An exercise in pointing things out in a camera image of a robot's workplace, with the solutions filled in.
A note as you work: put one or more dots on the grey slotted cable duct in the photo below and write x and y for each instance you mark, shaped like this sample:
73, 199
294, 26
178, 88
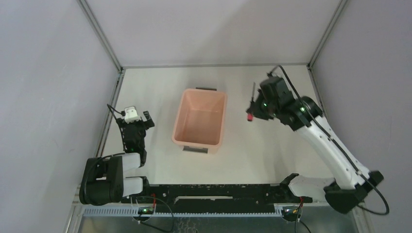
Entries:
123, 211

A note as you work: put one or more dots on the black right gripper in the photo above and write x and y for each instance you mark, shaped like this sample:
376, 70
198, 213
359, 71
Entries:
255, 108

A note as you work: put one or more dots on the aluminium frame rail left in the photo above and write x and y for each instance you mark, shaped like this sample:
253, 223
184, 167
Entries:
76, 212

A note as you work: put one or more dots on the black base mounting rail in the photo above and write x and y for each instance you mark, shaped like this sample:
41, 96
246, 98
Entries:
215, 197

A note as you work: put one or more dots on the aluminium frame rail back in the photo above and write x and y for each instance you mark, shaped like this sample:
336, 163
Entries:
219, 65

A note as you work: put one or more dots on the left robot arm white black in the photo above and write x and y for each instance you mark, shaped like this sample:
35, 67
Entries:
103, 180

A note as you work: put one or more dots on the red handled screwdriver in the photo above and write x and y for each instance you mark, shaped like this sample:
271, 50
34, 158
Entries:
250, 109

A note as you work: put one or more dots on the pink plastic bin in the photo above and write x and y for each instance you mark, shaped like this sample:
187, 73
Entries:
200, 119

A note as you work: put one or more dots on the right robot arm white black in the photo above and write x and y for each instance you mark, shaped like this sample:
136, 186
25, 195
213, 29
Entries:
351, 181

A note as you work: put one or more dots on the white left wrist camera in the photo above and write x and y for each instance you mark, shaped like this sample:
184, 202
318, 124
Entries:
131, 114

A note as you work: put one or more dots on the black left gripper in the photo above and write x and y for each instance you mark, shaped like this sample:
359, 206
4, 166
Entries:
134, 124

